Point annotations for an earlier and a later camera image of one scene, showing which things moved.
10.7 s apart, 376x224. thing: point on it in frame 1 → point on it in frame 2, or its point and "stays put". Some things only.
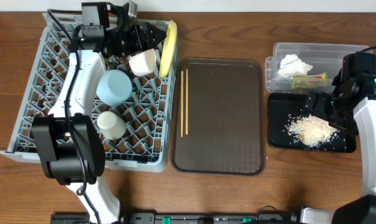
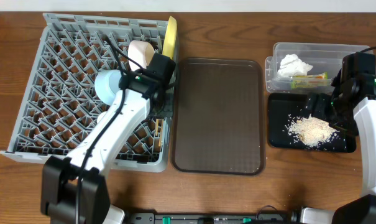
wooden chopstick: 187,101 → 161,133
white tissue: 291,66 stays put
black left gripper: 142,37 → 164,104
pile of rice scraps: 311,131 stays put
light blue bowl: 114,87 stays put
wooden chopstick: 181,102 → 156,127
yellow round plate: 169,50 stays put
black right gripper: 322,99 stays put
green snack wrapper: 307,81 stays put
